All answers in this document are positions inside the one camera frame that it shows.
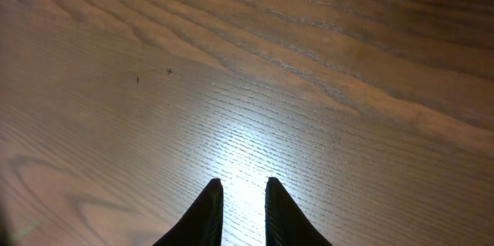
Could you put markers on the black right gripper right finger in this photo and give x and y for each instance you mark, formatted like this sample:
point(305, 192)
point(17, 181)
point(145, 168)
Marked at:
point(286, 224)

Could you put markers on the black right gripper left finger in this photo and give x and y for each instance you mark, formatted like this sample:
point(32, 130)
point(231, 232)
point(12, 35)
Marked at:
point(201, 224)

